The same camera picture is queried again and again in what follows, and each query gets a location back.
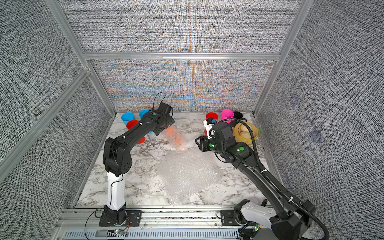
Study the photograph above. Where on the coral wine glass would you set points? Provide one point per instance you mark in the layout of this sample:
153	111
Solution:
133	125

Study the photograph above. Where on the orange wine glass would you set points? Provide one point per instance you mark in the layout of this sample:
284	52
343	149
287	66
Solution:
175	138

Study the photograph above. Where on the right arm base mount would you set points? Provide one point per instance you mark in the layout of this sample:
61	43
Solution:
242	213

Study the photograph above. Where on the aluminium frame crossbar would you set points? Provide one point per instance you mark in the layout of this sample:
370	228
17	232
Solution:
181	56

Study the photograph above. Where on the bubble wrap sheet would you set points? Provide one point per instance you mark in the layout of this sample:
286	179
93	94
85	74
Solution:
187	172

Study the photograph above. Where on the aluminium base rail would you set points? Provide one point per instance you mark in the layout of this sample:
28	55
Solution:
158	223

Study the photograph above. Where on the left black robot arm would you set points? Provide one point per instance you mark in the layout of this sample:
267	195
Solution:
118	161

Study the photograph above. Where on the black mug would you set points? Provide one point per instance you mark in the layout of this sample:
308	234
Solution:
238	115

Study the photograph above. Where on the yellow bamboo steamer basket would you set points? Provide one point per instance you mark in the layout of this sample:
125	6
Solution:
240	127

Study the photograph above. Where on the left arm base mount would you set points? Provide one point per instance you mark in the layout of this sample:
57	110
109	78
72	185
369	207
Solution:
122	217

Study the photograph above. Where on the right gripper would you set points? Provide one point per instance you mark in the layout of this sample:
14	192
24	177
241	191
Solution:
204	146

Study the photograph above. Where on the blue wine glass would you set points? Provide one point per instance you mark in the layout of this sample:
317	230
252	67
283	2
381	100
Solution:
127	117
142	113

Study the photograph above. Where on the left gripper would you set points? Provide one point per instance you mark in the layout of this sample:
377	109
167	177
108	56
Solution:
170	120

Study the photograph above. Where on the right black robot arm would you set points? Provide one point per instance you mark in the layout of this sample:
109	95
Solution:
288	218

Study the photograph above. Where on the pink wine glass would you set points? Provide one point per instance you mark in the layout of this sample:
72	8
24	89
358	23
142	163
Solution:
227	115

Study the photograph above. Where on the red wine glass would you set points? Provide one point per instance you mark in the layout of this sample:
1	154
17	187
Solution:
212	115

